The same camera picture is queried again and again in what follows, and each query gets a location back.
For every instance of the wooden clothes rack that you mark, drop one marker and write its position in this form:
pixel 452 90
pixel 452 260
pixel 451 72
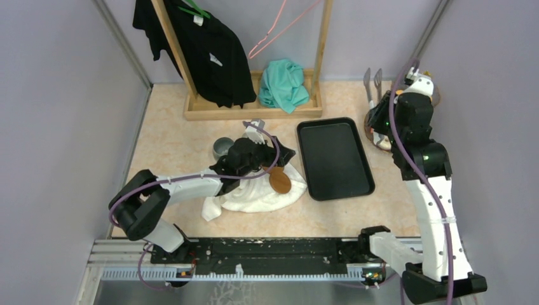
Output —
pixel 197 108

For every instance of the black baking tray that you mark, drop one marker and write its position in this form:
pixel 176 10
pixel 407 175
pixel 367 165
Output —
pixel 334 161

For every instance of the black t-shirt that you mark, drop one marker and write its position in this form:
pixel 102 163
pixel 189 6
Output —
pixel 215 57

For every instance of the green hanger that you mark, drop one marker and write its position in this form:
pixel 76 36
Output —
pixel 193 9

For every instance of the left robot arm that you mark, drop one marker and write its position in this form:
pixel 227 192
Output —
pixel 138 208

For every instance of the grey-blue ceramic mug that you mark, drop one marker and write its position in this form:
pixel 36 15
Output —
pixel 221 146

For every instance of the wooden coaster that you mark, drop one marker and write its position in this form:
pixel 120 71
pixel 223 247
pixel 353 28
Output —
pixel 279 181

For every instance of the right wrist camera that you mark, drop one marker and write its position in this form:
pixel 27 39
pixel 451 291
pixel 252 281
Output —
pixel 420 83

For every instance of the teal cloth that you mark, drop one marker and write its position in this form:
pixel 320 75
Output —
pixel 282 86

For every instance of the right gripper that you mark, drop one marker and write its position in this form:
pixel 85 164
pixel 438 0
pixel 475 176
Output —
pixel 382 107

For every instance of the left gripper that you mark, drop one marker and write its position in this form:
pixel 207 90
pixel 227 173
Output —
pixel 270 152

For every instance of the three-tier glass stand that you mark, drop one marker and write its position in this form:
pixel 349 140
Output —
pixel 382 142

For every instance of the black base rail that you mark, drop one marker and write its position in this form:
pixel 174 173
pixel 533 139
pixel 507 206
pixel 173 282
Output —
pixel 274 257

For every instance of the white towel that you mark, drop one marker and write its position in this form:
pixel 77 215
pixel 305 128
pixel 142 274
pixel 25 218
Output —
pixel 255 196

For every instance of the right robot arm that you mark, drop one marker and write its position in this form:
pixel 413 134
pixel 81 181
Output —
pixel 442 269

